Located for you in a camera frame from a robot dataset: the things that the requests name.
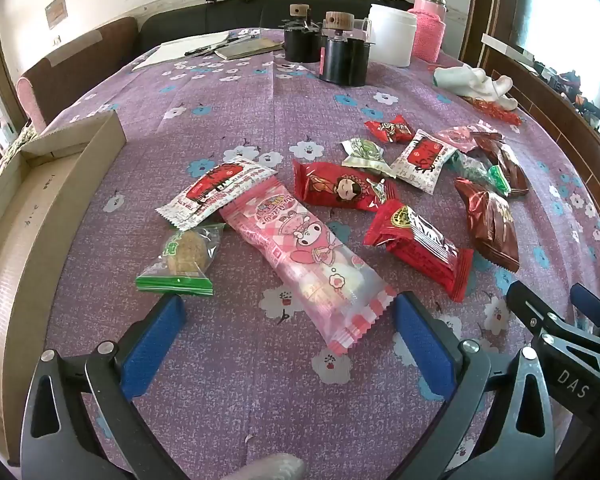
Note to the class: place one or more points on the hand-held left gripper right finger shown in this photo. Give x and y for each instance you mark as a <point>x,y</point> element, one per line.
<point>425,345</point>

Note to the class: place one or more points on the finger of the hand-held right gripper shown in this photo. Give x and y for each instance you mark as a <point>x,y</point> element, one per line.
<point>590,307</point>
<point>535,310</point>

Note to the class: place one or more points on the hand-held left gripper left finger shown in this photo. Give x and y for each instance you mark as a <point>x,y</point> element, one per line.
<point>150,345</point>

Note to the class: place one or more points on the dark red foil snack packet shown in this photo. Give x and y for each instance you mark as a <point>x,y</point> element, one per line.
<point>505,162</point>
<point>490,225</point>

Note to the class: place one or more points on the clear green-edged cookie packet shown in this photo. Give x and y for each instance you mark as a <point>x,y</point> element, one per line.
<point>185,255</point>

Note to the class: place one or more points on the red black-label snack packet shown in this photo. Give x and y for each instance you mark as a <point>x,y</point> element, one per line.
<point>415,245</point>

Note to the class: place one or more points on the green candy packet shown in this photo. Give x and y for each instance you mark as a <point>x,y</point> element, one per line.
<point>495,180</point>

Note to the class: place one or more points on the pink cartoon snack packet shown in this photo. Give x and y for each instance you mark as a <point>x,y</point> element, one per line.
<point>305,250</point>

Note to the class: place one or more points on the cardboard tray box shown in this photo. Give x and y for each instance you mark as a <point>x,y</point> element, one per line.
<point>20,240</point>

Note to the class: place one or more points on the large white red snack packet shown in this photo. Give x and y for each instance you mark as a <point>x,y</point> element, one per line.
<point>210,187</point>

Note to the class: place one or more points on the red cartoon girl snack packet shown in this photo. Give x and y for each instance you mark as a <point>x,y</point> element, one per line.
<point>335,185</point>

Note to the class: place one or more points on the small white red snack packet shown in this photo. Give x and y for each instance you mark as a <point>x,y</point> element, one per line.
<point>422,160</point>

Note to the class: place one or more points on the small pinkish red snack packet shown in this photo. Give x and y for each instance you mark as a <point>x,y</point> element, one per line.
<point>457,137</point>

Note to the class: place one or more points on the pale green snack packet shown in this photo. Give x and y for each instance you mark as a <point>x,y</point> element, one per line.
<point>365,155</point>

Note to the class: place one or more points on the small red candy packet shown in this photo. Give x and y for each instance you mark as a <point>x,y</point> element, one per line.
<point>390,130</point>

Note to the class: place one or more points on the wooden side cabinet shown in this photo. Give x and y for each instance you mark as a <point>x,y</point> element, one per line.
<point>555,125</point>

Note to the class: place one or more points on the red net bag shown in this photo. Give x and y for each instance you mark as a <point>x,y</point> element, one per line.
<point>495,110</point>

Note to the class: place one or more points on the pile of dark gadgets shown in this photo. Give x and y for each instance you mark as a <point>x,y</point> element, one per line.
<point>575,85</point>

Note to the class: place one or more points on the patterned blanket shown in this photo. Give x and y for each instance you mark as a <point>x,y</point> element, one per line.
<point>15,152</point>

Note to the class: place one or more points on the white cloth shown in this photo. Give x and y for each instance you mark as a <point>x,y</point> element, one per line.
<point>472,82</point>

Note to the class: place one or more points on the white flat box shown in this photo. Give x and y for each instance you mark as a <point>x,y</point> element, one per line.
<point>505,47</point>

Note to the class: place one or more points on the purple floral tablecloth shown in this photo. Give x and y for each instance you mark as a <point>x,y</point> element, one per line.
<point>280,110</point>

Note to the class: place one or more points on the brown armchair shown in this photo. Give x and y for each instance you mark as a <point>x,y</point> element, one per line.
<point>75,70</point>

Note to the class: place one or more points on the black canister wooden cap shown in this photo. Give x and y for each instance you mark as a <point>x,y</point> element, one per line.
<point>300,45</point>
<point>342,62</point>

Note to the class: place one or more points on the white paper sheet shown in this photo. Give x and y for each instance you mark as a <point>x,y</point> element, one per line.
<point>180,50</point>

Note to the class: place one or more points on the window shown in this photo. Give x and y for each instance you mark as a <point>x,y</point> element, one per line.
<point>565,10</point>

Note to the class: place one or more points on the pink sleeved bottle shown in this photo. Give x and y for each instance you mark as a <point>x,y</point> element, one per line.
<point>427,30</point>

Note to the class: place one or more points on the black pen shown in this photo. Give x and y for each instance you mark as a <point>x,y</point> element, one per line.
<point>205,50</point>
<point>242,36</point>

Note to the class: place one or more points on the white plastic container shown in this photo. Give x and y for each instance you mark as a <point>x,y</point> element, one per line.
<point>391,35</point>

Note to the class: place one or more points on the brown notebook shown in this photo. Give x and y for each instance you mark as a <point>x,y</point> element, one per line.
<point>247,49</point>

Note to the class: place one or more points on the black sofa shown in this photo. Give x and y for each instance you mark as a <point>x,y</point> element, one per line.
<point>205,17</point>

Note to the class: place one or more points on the small wall plaque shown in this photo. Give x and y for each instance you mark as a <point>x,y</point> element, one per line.
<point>56,12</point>

